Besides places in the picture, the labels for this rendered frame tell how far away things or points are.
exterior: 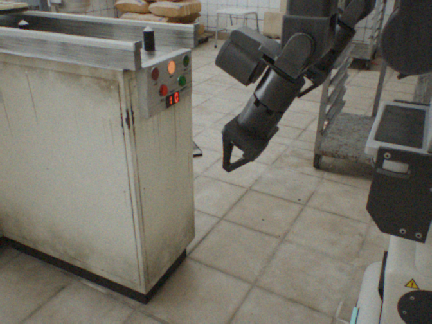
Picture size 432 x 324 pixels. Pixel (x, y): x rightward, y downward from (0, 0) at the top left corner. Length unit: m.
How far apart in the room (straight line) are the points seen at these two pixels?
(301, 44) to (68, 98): 0.79
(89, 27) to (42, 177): 0.53
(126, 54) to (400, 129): 0.63
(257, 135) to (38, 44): 0.77
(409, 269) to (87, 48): 0.87
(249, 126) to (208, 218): 1.29
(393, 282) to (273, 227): 1.04
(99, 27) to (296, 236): 1.14
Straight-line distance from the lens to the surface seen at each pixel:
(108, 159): 1.17
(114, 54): 1.04
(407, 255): 0.88
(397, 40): 0.51
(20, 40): 1.27
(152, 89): 1.08
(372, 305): 1.19
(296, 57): 0.53
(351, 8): 0.95
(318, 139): 2.20
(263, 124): 0.60
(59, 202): 1.43
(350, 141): 2.38
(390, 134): 0.77
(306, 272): 1.64
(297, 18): 0.54
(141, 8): 5.38
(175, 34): 1.28
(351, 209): 2.04
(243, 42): 0.59
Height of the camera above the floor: 1.10
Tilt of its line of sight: 28 degrees down
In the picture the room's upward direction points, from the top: straight up
